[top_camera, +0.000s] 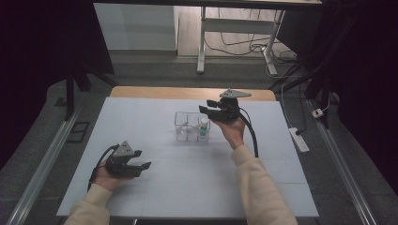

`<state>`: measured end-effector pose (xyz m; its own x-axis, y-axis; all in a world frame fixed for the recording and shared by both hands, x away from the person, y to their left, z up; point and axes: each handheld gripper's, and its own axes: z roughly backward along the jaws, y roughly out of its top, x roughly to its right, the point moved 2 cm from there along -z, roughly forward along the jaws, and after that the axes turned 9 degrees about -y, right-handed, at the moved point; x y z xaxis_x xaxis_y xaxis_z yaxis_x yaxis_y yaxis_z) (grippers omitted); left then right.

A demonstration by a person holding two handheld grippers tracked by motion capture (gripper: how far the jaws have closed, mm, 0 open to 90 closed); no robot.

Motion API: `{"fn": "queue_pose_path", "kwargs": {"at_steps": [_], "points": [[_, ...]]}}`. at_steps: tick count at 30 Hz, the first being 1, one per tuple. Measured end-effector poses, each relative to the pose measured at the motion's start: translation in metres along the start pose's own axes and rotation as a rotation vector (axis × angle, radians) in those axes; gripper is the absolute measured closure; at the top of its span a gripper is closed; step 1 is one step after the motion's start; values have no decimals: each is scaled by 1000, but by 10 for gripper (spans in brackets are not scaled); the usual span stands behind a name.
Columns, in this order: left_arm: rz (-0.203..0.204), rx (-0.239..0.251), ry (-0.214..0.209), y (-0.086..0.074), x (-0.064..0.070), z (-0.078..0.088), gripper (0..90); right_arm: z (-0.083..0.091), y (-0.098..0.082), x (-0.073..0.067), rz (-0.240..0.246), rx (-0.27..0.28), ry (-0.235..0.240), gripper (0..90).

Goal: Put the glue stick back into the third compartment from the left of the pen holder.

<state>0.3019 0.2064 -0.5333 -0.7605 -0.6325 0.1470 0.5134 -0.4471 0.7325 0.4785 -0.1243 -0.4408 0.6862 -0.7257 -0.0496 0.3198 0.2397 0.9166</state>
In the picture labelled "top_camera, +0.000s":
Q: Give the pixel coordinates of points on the white power strip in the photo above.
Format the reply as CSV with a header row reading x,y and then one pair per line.
x,y
299,140

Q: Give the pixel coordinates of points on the person's right hand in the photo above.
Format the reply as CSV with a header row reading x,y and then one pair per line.
x,y
234,132

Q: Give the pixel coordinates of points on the black metal stand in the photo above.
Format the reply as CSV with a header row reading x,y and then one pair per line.
x,y
319,78

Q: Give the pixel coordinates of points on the white desk frame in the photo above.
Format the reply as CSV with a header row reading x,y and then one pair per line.
x,y
233,25

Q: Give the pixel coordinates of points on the white cabinet panel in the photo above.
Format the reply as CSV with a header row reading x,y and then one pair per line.
x,y
137,26

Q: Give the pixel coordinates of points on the clear plastic organizer box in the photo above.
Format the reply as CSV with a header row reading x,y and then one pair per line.
x,y
181,137

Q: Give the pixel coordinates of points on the white and green glue stick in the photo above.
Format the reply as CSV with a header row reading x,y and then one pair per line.
x,y
204,126

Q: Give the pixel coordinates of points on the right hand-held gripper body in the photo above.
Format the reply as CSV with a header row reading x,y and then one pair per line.
x,y
228,111

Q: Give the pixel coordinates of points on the person's left hand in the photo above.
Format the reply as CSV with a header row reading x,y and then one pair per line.
x,y
104,181

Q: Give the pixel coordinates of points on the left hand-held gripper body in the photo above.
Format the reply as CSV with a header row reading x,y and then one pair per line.
x,y
123,151

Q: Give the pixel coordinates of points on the white pen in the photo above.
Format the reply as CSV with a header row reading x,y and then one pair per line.
x,y
194,128

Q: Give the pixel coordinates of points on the white plug adapter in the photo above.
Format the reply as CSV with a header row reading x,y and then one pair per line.
x,y
317,113

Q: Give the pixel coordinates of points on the black tripod stand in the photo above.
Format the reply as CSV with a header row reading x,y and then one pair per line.
x,y
70,93

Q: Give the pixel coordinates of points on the white paper sheet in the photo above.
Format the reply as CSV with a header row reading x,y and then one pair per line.
x,y
150,125

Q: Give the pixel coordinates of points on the aluminium rail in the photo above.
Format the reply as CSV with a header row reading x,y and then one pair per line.
x,y
43,168
344,175

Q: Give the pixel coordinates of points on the black floor frame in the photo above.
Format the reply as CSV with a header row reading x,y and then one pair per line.
x,y
72,137

